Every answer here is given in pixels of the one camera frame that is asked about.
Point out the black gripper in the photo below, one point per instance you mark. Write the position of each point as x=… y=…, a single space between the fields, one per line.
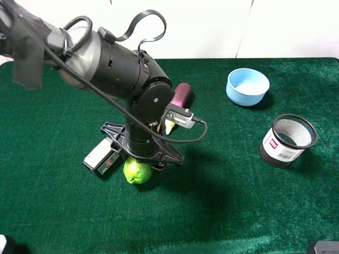
x=130 y=140

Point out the green lime fruit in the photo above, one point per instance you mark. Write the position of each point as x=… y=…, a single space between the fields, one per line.
x=136 y=172

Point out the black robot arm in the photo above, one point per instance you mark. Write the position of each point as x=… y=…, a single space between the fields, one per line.
x=96 y=61

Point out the small grey black box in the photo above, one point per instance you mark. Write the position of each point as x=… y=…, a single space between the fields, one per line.
x=101 y=158

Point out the purple white eggplant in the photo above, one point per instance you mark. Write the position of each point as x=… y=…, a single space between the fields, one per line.
x=182 y=94

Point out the green felt table cloth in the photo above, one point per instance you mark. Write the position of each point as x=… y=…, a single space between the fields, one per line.
x=224 y=198

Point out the light blue bowl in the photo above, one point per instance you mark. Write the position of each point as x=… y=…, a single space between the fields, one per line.
x=246 y=87

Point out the black mesh pen cup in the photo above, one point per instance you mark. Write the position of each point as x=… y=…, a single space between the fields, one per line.
x=288 y=137

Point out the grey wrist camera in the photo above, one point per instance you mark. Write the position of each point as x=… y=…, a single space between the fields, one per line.
x=179 y=115

